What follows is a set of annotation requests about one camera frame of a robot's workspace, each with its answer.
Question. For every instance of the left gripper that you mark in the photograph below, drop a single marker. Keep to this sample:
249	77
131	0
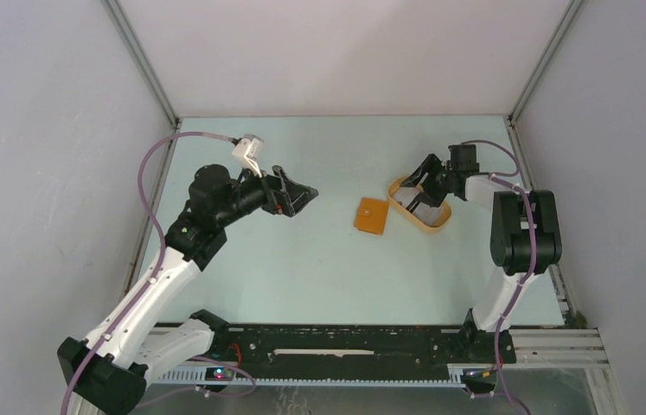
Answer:
288	201

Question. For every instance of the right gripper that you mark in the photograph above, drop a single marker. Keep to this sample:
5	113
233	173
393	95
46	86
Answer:
431	164

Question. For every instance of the orange leather card holder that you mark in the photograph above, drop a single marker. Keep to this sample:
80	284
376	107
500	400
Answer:
371	216

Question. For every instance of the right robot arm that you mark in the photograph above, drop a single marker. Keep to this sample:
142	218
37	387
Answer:
524	232

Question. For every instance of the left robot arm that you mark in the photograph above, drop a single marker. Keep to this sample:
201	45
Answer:
112	366

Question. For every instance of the tan oval tray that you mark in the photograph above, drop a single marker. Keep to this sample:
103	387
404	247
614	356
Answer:
443	220

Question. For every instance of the left controller board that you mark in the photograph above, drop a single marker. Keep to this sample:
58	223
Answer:
219	374

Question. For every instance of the controller board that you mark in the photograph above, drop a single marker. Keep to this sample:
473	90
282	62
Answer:
480	376
219	374

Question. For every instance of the right controller board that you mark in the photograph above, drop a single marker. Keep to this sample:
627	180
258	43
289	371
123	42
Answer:
480	376

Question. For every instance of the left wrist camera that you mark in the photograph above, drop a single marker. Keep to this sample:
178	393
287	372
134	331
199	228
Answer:
246	152

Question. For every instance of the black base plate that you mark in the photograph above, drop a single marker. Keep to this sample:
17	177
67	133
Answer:
358	352

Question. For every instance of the aluminium frame rail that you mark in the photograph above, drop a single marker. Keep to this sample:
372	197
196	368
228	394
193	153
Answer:
534	348

